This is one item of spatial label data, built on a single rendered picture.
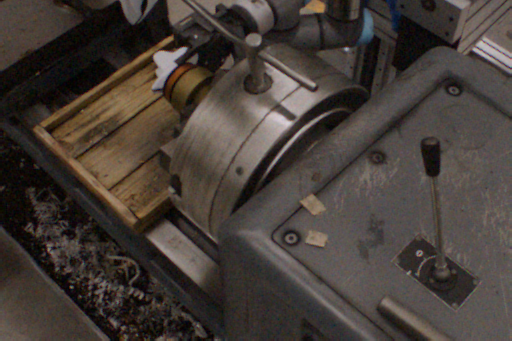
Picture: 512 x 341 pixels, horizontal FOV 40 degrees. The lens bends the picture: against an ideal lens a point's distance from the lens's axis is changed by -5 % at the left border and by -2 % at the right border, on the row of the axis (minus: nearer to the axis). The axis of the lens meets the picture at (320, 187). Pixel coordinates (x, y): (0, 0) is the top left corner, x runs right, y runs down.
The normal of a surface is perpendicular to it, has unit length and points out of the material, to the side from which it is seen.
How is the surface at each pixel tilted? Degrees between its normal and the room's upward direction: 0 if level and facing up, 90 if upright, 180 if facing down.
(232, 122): 29
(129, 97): 0
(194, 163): 59
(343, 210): 0
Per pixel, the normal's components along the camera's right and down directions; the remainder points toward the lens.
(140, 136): 0.07, -0.56
